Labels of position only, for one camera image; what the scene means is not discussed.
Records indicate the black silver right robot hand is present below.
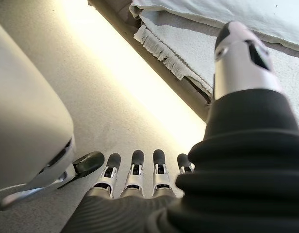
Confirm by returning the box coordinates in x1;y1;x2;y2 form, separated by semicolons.
61;20;299;233

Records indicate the white duvet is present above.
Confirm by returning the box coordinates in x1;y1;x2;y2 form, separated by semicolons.
129;0;299;53

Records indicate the beige fringed bedspread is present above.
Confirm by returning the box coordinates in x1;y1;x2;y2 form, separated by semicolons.
133;17;299;133

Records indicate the white right robot leg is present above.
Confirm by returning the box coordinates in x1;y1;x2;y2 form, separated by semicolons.
0;18;105;212

